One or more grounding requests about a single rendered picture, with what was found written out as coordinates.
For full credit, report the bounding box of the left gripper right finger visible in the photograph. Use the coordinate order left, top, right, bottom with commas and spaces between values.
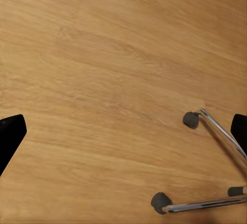
231, 114, 247, 155

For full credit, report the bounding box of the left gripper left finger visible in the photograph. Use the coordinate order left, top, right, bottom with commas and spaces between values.
0, 114, 27, 175

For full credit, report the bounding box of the swivel chair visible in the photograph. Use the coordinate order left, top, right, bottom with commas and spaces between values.
151, 108, 247, 215

